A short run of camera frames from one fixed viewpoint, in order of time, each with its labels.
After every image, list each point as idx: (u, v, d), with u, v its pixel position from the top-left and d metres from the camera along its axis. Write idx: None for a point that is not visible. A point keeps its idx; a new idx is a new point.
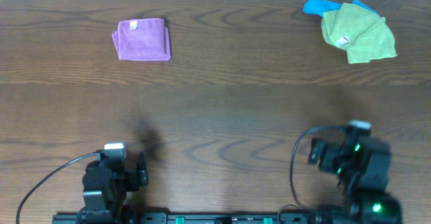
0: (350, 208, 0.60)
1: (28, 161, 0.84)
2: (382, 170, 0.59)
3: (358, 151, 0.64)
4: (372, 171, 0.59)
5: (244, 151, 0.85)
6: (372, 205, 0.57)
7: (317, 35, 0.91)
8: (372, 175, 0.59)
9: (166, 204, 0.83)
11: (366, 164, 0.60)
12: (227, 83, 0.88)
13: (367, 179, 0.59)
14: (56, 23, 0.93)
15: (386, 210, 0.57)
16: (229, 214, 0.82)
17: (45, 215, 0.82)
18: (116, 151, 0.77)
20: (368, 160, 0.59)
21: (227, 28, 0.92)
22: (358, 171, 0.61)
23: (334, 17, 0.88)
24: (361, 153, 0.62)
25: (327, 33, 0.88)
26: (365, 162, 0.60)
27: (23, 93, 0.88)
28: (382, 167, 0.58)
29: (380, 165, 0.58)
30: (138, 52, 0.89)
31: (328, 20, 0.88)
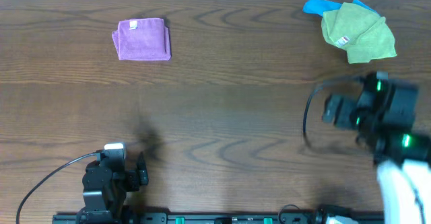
0: (378, 144, 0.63)
1: (28, 161, 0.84)
2: (407, 105, 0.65)
3: (380, 94, 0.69)
4: (397, 107, 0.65)
5: (244, 151, 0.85)
6: (403, 140, 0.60)
7: (317, 34, 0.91)
8: (398, 112, 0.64)
9: (167, 204, 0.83)
11: (389, 100, 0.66)
12: (227, 83, 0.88)
13: (392, 114, 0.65)
14: (55, 23, 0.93)
15: (419, 143, 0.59)
16: (229, 214, 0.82)
17: (46, 215, 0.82)
18: (115, 151, 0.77)
20: (393, 93, 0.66)
21: (227, 28, 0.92)
22: (381, 109, 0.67)
23: (334, 17, 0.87)
24: (385, 93, 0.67)
25: (327, 32, 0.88)
26: (388, 99, 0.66)
27: (22, 93, 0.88)
28: (407, 98, 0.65)
29: (403, 101, 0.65)
30: (138, 51, 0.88)
31: (328, 19, 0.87)
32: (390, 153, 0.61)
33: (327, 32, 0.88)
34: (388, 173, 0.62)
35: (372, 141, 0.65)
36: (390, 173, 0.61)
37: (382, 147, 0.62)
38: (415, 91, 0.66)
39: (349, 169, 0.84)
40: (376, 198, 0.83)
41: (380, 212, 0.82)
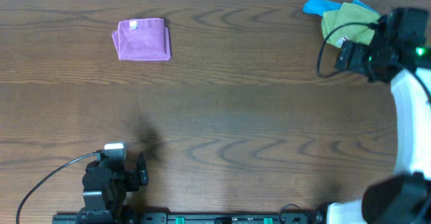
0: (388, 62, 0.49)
1: (28, 161, 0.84)
2: (418, 26, 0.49)
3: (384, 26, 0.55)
4: (408, 27, 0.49)
5: (244, 151, 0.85)
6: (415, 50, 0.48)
7: (316, 34, 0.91)
8: (408, 31, 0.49)
9: (166, 204, 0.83)
11: (396, 23, 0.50)
12: (227, 83, 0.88)
13: (402, 40, 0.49)
14: (55, 23, 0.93)
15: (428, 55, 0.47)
16: (229, 214, 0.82)
17: (46, 215, 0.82)
18: (115, 151, 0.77)
20: (401, 17, 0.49)
21: (227, 28, 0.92)
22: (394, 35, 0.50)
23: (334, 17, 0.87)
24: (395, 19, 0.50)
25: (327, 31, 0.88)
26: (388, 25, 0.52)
27: (22, 92, 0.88)
28: (419, 21, 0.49)
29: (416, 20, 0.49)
30: (138, 52, 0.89)
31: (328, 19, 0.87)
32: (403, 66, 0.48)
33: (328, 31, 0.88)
34: (401, 82, 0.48)
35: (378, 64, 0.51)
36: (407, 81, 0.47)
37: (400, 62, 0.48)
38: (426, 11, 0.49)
39: (349, 169, 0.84)
40: None
41: None
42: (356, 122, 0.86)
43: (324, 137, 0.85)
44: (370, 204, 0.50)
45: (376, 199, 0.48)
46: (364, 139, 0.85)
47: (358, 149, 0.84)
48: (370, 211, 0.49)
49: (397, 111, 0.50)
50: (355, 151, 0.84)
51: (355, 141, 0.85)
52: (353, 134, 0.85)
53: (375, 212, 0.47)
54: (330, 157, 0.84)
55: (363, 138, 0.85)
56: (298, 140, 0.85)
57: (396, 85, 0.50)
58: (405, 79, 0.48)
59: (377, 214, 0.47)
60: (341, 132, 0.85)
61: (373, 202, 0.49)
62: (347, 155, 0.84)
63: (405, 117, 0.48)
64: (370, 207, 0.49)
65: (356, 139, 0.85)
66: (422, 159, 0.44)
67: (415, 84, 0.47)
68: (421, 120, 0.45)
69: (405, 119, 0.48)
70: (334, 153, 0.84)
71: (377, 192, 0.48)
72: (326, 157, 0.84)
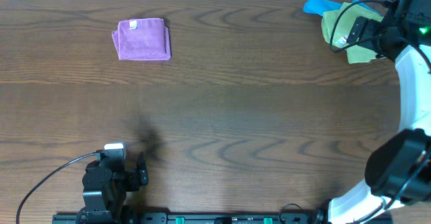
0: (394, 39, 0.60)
1: (28, 161, 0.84)
2: (427, 9, 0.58)
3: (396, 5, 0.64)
4: (417, 9, 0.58)
5: (244, 151, 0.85)
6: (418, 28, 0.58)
7: (317, 34, 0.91)
8: (418, 13, 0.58)
9: (167, 204, 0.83)
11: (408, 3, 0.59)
12: (227, 83, 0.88)
13: (412, 17, 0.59)
14: (55, 23, 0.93)
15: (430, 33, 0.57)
16: (229, 214, 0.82)
17: (45, 215, 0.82)
18: (115, 151, 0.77)
20: None
21: (227, 28, 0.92)
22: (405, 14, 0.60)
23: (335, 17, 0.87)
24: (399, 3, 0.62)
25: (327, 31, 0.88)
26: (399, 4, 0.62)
27: (22, 92, 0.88)
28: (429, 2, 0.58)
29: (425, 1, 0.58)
30: (138, 52, 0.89)
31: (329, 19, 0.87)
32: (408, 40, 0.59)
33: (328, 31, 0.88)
34: (405, 55, 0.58)
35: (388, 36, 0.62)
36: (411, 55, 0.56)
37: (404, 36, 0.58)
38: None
39: (349, 169, 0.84)
40: None
41: None
42: (357, 122, 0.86)
43: (324, 137, 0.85)
44: (371, 170, 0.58)
45: (382, 162, 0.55)
46: (364, 138, 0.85)
47: (358, 149, 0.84)
48: (374, 175, 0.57)
49: (404, 83, 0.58)
50: (356, 151, 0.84)
51: (355, 141, 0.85)
52: (353, 134, 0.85)
53: (378, 173, 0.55)
54: (330, 157, 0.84)
55: (364, 138, 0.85)
56: (299, 140, 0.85)
57: (403, 58, 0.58)
58: (408, 52, 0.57)
59: (381, 175, 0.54)
60: (342, 132, 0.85)
61: (376, 166, 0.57)
62: (347, 154, 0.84)
63: (411, 86, 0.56)
64: (374, 171, 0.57)
65: (356, 139, 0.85)
66: (425, 117, 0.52)
67: (419, 55, 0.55)
68: (422, 86, 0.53)
69: (411, 87, 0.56)
70: (334, 153, 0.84)
71: (382, 156, 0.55)
72: (326, 157, 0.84)
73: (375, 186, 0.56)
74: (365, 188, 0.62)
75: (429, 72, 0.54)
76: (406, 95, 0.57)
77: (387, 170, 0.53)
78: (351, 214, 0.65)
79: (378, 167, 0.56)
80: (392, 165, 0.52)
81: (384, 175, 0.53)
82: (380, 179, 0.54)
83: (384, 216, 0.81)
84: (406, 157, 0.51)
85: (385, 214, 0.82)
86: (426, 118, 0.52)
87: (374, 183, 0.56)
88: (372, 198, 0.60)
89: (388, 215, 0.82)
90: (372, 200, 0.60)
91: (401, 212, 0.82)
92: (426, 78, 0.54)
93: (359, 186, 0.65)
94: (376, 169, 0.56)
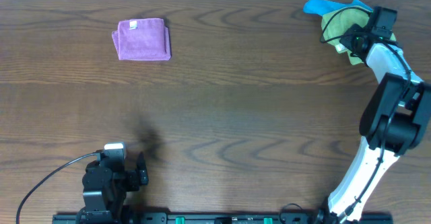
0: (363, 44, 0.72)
1: (28, 161, 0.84)
2: (388, 23, 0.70)
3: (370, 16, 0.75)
4: (381, 24, 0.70)
5: (245, 151, 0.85)
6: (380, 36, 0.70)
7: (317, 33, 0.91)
8: (380, 27, 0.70)
9: (167, 204, 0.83)
11: (373, 17, 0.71)
12: (227, 83, 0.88)
13: (377, 29, 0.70)
14: (56, 23, 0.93)
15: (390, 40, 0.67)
16: (229, 214, 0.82)
17: (45, 215, 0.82)
18: (115, 151, 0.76)
20: (377, 14, 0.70)
21: (227, 28, 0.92)
22: (370, 25, 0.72)
23: (335, 17, 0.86)
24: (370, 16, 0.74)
25: (329, 32, 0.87)
26: (370, 18, 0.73)
27: (22, 92, 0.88)
28: (390, 18, 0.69)
29: (382, 18, 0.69)
30: (138, 52, 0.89)
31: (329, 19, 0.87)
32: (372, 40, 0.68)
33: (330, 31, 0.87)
34: (372, 50, 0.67)
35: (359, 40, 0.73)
36: (376, 51, 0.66)
37: (370, 36, 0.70)
38: (396, 13, 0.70)
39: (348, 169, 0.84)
40: (376, 198, 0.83)
41: (380, 211, 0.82)
42: (357, 122, 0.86)
43: (324, 137, 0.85)
44: (363, 123, 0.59)
45: (371, 110, 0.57)
46: None
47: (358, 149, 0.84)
48: (366, 127, 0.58)
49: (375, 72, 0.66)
50: (355, 150, 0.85)
51: (355, 141, 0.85)
52: (353, 134, 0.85)
53: (368, 122, 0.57)
54: (330, 157, 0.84)
55: None
56: (299, 140, 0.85)
57: (370, 56, 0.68)
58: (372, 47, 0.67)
59: (372, 120, 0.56)
60: (341, 132, 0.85)
61: (367, 116, 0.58)
62: (347, 154, 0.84)
63: (379, 67, 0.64)
64: (366, 121, 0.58)
65: (356, 139, 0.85)
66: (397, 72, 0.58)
67: (383, 46, 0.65)
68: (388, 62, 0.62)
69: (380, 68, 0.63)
70: (334, 153, 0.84)
71: (370, 105, 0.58)
72: (326, 157, 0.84)
73: (368, 134, 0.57)
74: (359, 155, 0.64)
75: (392, 54, 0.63)
76: (380, 74, 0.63)
77: (376, 112, 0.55)
78: (351, 191, 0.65)
79: (369, 115, 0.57)
80: (380, 104, 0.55)
81: (376, 114, 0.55)
82: (371, 125, 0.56)
83: (384, 216, 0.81)
84: (391, 95, 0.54)
85: (384, 214, 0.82)
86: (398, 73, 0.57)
87: (368, 130, 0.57)
88: (369, 155, 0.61)
89: (388, 214, 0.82)
90: (369, 159, 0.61)
91: (401, 212, 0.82)
92: (392, 56, 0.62)
93: (353, 161, 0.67)
94: (366, 119, 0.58)
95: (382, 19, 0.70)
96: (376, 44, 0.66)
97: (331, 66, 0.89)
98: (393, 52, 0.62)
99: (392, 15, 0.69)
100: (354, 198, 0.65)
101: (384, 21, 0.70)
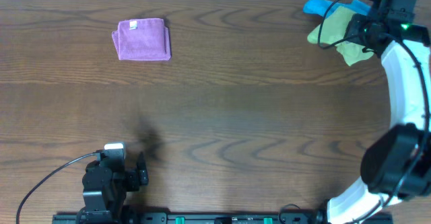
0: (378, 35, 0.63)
1: (28, 161, 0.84)
2: (406, 3, 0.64)
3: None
4: (399, 5, 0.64)
5: (245, 151, 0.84)
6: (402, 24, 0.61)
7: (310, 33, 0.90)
8: (399, 9, 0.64)
9: (167, 204, 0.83)
11: None
12: (227, 83, 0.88)
13: (395, 13, 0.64)
14: (56, 23, 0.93)
15: (414, 30, 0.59)
16: (229, 214, 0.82)
17: (45, 215, 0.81)
18: (115, 151, 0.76)
20: None
21: (227, 28, 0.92)
22: (385, 7, 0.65)
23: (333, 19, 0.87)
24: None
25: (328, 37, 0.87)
26: None
27: (22, 92, 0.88)
28: None
29: None
30: (138, 52, 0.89)
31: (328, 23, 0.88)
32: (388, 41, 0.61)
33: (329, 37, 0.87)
34: (390, 51, 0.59)
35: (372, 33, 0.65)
36: (398, 54, 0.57)
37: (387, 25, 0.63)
38: None
39: (349, 169, 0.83)
40: None
41: (380, 211, 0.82)
42: (356, 121, 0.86)
43: (325, 137, 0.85)
44: (366, 168, 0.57)
45: (374, 159, 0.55)
46: (365, 139, 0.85)
47: (358, 149, 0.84)
48: (368, 174, 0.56)
49: (390, 72, 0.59)
50: (355, 150, 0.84)
51: (355, 141, 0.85)
52: (353, 134, 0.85)
53: (372, 173, 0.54)
54: (330, 156, 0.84)
55: (363, 138, 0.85)
56: (299, 140, 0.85)
57: (387, 54, 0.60)
58: (392, 47, 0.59)
59: (376, 172, 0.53)
60: (341, 132, 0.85)
61: (371, 164, 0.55)
62: (347, 155, 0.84)
63: (397, 76, 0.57)
64: (370, 169, 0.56)
65: (356, 139, 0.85)
66: (412, 116, 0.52)
67: (405, 50, 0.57)
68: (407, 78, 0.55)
69: (398, 77, 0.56)
70: (334, 153, 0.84)
71: (374, 152, 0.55)
72: (327, 157, 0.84)
73: (370, 185, 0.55)
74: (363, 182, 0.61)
75: (415, 66, 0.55)
76: (394, 87, 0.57)
77: (380, 167, 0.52)
78: (351, 213, 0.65)
79: (374, 165, 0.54)
80: (385, 163, 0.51)
81: (381, 172, 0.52)
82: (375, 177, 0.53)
83: (384, 216, 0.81)
84: (398, 153, 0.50)
85: (384, 214, 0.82)
86: (415, 116, 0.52)
87: (372, 182, 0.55)
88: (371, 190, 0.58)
89: (388, 214, 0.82)
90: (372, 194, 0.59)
91: (401, 212, 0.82)
92: (413, 71, 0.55)
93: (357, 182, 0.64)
94: (370, 168, 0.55)
95: (397, 0, 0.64)
96: (395, 44, 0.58)
97: (331, 66, 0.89)
98: (415, 66, 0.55)
99: None
100: (352, 218, 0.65)
101: (402, 2, 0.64)
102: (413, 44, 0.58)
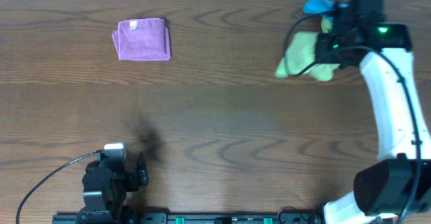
0: (355, 37, 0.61)
1: (27, 161, 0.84)
2: (375, 4, 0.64)
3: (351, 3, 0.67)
4: (368, 9, 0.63)
5: (245, 151, 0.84)
6: (380, 27, 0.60)
7: (279, 65, 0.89)
8: (370, 11, 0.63)
9: (167, 204, 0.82)
11: (359, 2, 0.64)
12: (227, 83, 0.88)
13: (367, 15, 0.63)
14: (56, 23, 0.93)
15: (392, 31, 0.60)
16: (229, 214, 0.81)
17: (45, 215, 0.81)
18: (115, 151, 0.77)
20: None
21: (227, 28, 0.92)
22: (355, 13, 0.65)
23: (299, 45, 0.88)
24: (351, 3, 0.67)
25: (299, 64, 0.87)
26: (351, 5, 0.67)
27: (23, 92, 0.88)
28: None
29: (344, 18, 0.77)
30: (138, 52, 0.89)
31: (295, 50, 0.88)
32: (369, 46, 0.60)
33: (299, 63, 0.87)
34: (373, 67, 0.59)
35: (349, 40, 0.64)
36: (380, 72, 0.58)
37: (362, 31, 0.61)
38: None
39: (349, 169, 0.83)
40: None
41: None
42: (356, 122, 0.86)
43: (324, 138, 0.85)
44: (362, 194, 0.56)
45: (370, 188, 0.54)
46: (365, 139, 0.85)
47: (358, 150, 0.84)
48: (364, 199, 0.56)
49: (374, 85, 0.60)
50: (355, 150, 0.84)
51: (355, 141, 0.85)
52: (353, 134, 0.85)
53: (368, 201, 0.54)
54: (330, 157, 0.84)
55: (363, 138, 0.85)
56: (299, 140, 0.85)
57: (368, 65, 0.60)
58: (374, 60, 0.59)
59: (373, 202, 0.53)
60: (341, 132, 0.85)
61: (366, 190, 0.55)
62: (347, 155, 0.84)
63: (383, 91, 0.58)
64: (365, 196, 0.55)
65: (356, 139, 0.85)
66: (404, 135, 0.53)
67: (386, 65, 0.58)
68: (394, 95, 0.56)
69: (382, 93, 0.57)
70: (334, 153, 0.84)
71: (368, 180, 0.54)
72: (327, 157, 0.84)
73: (368, 212, 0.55)
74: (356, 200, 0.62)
75: (398, 81, 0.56)
76: (382, 107, 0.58)
77: (375, 199, 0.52)
78: None
79: (369, 193, 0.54)
80: (381, 196, 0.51)
81: (378, 202, 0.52)
82: (372, 206, 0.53)
83: None
84: (392, 188, 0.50)
85: None
86: (407, 135, 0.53)
87: (368, 209, 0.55)
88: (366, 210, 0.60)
89: None
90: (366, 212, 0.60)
91: None
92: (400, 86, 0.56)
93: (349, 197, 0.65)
94: (366, 194, 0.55)
95: (367, 2, 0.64)
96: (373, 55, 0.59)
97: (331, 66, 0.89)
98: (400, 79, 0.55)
99: None
100: None
101: (372, 3, 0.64)
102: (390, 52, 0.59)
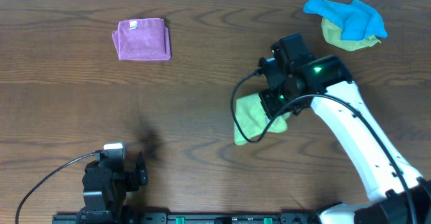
0: (296, 83, 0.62)
1: (27, 161, 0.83)
2: (300, 48, 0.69)
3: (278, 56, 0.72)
4: (295, 53, 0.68)
5: (245, 151, 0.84)
6: (313, 66, 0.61)
7: (234, 134, 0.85)
8: (297, 55, 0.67)
9: (167, 204, 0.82)
11: (285, 50, 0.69)
12: (227, 84, 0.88)
13: (297, 60, 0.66)
14: (56, 23, 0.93)
15: (328, 66, 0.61)
16: (228, 214, 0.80)
17: (45, 215, 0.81)
18: (115, 151, 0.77)
20: (285, 47, 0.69)
21: (227, 28, 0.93)
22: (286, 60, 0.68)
23: (247, 108, 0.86)
24: (280, 54, 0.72)
25: (253, 126, 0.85)
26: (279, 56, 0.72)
27: (22, 92, 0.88)
28: (299, 45, 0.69)
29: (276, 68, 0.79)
30: (138, 52, 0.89)
31: (244, 113, 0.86)
32: (312, 89, 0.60)
33: (254, 125, 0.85)
34: (330, 111, 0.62)
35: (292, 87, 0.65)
36: (335, 114, 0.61)
37: (300, 75, 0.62)
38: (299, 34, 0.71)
39: (348, 169, 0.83)
40: None
41: None
42: None
43: (324, 138, 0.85)
44: None
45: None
46: None
47: None
48: None
49: (338, 124, 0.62)
50: None
51: None
52: None
53: None
54: (330, 156, 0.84)
55: None
56: (299, 140, 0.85)
57: (320, 107, 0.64)
58: (324, 104, 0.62)
59: None
60: None
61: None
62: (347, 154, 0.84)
63: (348, 130, 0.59)
64: None
65: None
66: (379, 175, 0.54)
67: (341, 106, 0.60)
68: (356, 131, 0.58)
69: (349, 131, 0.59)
70: (334, 153, 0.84)
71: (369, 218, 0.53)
72: (327, 157, 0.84)
73: None
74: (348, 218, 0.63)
75: (355, 116, 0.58)
76: (355, 148, 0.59)
77: None
78: None
79: None
80: None
81: None
82: None
83: None
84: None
85: None
86: (383, 170, 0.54)
87: None
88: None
89: None
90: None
91: None
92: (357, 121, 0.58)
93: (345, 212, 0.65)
94: None
95: (293, 47, 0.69)
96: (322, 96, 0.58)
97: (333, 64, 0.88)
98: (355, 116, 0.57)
99: (297, 38, 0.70)
100: None
101: (297, 48, 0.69)
102: (336, 84, 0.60)
